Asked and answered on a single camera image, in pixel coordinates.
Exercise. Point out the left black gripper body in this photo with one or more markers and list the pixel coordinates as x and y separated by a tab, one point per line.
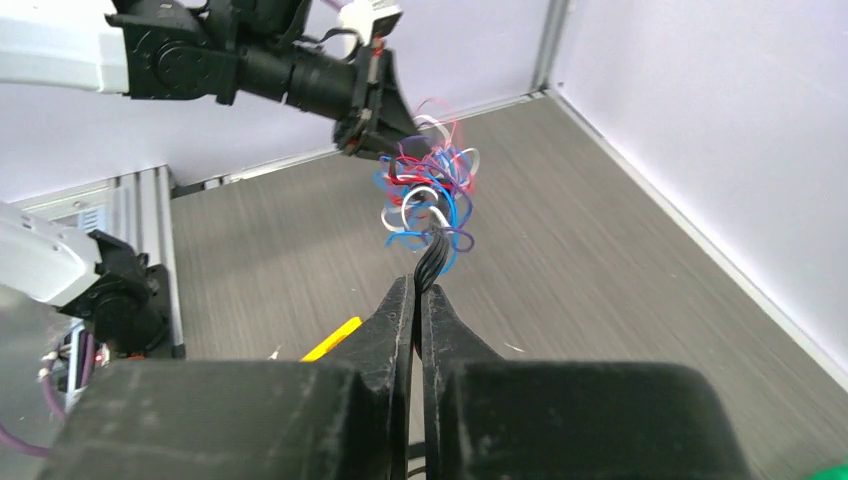
379	117

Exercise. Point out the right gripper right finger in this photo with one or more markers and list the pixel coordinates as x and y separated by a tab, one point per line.
445	340

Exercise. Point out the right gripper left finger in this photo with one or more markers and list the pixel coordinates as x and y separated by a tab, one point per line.
375	440

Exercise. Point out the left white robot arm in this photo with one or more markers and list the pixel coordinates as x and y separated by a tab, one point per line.
164	50

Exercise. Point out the green compartment bin tray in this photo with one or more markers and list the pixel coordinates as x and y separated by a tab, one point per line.
835	472

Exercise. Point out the yellow triangular plastic frame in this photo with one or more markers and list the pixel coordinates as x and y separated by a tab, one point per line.
333	339

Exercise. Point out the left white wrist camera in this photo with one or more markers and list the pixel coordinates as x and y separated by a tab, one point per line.
370	19

